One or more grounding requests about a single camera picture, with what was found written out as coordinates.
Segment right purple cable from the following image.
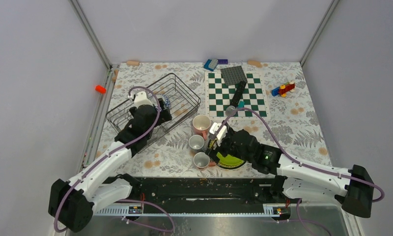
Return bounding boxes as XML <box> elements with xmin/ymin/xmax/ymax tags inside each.
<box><xmin>221</xmin><ymin>107</ymin><xmax>386</xmax><ymax>236</ymax></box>

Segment grey studded building plate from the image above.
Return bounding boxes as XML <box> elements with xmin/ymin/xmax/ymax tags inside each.
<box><xmin>220</xmin><ymin>66</ymin><xmax>247</xmax><ymax>86</ymax></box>

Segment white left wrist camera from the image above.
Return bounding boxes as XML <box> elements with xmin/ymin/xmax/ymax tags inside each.
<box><xmin>128</xmin><ymin>91</ymin><xmax>153</xmax><ymax>108</ymax></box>

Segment salmon ceramic mug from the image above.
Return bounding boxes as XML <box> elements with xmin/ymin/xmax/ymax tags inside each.
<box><xmin>193</xmin><ymin>152</ymin><xmax>216</xmax><ymax>170</ymax></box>

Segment black wire dish rack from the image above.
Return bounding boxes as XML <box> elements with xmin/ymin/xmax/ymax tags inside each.
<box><xmin>106</xmin><ymin>73</ymin><xmax>201</xmax><ymax>154</ymax></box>

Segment purple cable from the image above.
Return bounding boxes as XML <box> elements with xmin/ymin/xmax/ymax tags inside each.
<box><xmin>53</xmin><ymin>86</ymin><xmax>176</xmax><ymax>234</ymax></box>
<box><xmin>221</xmin><ymin>107</ymin><xmax>386</xmax><ymax>236</ymax></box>

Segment tan block at edge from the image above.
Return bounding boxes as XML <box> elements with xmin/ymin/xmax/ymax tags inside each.
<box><xmin>112</xmin><ymin>69</ymin><xmax>119</xmax><ymax>83</ymax></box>

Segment purple toy brick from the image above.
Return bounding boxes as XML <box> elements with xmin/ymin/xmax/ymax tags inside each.
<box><xmin>218</xmin><ymin>59</ymin><xmax>228</xmax><ymax>65</ymax></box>

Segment blue grey toy brick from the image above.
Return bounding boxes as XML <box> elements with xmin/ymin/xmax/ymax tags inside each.
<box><xmin>203</xmin><ymin>59</ymin><xmax>218</xmax><ymax>71</ymax></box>

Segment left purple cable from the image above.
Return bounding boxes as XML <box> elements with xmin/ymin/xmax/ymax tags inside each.
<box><xmin>53</xmin><ymin>86</ymin><xmax>176</xmax><ymax>234</ymax></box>

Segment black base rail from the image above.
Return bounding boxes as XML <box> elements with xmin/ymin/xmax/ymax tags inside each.
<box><xmin>96</xmin><ymin>175</ymin><xmax>298</xmax><ymax>217</ymax></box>

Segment pink ceramic mug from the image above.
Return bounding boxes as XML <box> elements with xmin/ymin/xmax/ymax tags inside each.
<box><xmin>192</xmin><ymin>115</ymin><xmax>211</xmax><ymax>140</ymax></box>

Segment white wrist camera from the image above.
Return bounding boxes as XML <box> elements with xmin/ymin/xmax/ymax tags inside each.
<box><xmin>208</xmin><ymin>122</ymin><xmax>227</xmax><ymax>145</ymax></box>
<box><xmin>128</xmin><ymin>91</ymin><xmax>153</xmax><ymax>108</ymax></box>

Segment tan wooden block left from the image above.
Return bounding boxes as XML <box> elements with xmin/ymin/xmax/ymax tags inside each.
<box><xmin>126</xmin><ymin>60</ymin><xmax>140</xmax><ymax>66</ymax></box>

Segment grey dotted mug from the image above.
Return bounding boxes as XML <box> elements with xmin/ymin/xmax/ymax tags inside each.
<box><xmin>188</xmin><ymin>135</ymin><xmax>205</xmax><ymax>154</ymax></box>

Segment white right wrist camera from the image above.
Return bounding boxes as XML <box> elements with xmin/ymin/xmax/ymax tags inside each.
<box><xmin>208</xmin><ymin>122</ymin><xmax>227</xmax><ymax>145</ymax></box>

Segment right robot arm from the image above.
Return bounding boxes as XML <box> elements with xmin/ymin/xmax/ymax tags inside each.
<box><xmin>206</xmin><ymin>123</ymin><xmax>374</xmax><ymax>218</ymax></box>

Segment white plate green red rim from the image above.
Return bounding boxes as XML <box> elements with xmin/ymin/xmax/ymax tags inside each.
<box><xmin>210</xmin><ymin>159</ymin><xmax>246</xmax><ymax>170</ymax></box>

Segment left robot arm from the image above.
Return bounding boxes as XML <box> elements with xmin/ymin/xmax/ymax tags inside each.
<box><xmin>48</xmin><ymin>94</ymin><xmax>171</xmax><ymax>233</ymax></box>

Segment colourful toy brick vehicle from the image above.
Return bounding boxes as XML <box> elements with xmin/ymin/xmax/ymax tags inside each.
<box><xmin>271</xmin><ymin>80</ymin><xmax>296</xmax><ymax>97</ymax></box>

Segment teal rectangular block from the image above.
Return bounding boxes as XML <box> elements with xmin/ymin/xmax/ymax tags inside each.
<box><xmin>237</xmin><ymin>100</ymin><xmax>245</xmax><ymax>108</ymax></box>

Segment woven bamboo tray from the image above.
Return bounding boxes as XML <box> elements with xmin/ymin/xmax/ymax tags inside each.
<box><xmin>214</xmin><ymin>153</ymin><xmax>248</xmax><ymax>169</ymax></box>

